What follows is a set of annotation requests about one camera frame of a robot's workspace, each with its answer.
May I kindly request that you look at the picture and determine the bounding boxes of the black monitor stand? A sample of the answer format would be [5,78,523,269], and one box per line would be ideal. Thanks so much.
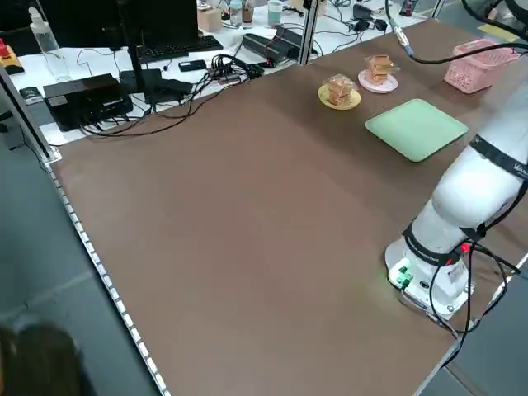
[116,0,164,104]

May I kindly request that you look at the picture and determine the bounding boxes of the black computer monitor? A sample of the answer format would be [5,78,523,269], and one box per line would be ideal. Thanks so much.
[40,0,200,50]

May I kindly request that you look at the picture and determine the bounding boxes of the small cardboard box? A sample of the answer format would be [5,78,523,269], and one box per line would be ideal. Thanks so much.
[196,7,224,33]

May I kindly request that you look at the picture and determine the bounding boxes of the black smartphone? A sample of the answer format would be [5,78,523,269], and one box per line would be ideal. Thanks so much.
[177,59,208,73]

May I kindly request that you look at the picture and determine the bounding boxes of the black keyboard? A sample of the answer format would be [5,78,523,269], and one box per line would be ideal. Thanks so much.
[134,35,224,64]

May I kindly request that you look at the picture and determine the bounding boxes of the white round plate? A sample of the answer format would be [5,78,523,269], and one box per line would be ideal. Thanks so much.
[357,68,399,94]

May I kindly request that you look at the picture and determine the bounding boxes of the cable hub with plugs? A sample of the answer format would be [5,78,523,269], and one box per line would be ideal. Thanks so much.
[210,53,265,86]

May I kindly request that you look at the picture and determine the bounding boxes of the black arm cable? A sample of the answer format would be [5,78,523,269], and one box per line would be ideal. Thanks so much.
[384,0,528,336]

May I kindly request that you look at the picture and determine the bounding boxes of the black power supply unit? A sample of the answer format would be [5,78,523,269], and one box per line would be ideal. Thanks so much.
[274,23,299,59]
[242,32,282,67]

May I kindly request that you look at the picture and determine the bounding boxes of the red emergency stop button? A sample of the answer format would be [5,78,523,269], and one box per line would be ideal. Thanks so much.
[0,40,21,75]

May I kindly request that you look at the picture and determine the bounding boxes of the aluminium side rail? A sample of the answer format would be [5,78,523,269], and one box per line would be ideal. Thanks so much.
[0,64,64,163]

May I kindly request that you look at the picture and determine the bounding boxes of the small pink plastic basket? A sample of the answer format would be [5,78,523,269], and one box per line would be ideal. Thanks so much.
[443,39,521,94]

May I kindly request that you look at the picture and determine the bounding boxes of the yellow round plate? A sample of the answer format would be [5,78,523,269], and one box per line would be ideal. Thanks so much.
[318,84,362,111]

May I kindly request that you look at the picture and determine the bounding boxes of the green drinking cup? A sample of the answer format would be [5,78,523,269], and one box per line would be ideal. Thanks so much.
[266,0,285,26]

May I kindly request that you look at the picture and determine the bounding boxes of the clear plastic bottle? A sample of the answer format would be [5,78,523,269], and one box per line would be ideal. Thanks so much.
[27,6,72,83]

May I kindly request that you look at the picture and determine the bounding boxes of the aluminium camera post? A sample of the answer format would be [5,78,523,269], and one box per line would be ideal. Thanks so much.
[296,0,322,67]

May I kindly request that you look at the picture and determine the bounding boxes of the black docking device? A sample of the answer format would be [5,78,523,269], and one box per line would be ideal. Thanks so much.
[144,78,195,104]

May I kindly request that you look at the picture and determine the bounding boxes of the small grey device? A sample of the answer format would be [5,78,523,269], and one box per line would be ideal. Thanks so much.
[19,85,45,104]

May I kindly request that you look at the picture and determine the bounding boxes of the black electronics box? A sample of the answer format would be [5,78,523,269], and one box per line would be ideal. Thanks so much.
[42,73,134,133]

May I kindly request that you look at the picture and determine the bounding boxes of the green plastic tray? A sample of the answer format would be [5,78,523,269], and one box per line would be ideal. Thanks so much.
[365,97,469,163]

